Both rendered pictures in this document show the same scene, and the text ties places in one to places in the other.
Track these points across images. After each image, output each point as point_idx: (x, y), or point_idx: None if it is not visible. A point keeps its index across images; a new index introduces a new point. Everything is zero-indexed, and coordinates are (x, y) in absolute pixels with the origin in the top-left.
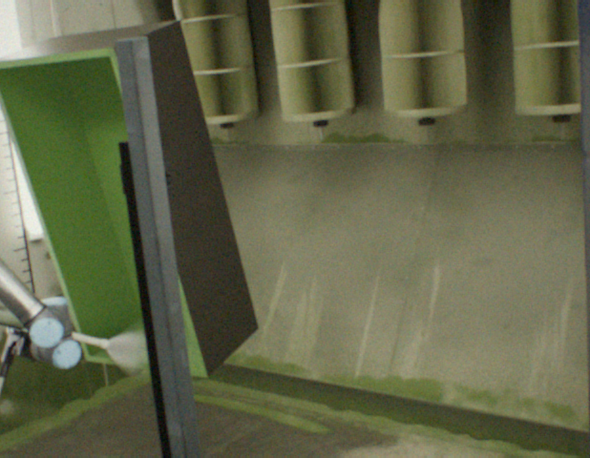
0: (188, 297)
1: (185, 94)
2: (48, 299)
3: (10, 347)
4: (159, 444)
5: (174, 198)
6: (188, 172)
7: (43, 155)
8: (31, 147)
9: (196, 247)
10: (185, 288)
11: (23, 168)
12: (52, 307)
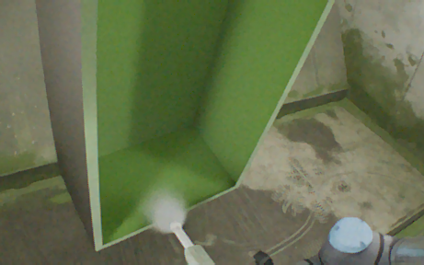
0: (261, 133)
1: None
2: (347, 233)
3: None
4: (120, 256)
5: (287, 39)
6: (269, 2)
7: (60, 12)
8: (66, 1)
9: (256, 82)
10: (265, 127)
11: (89, 51)
12: (377, 236)
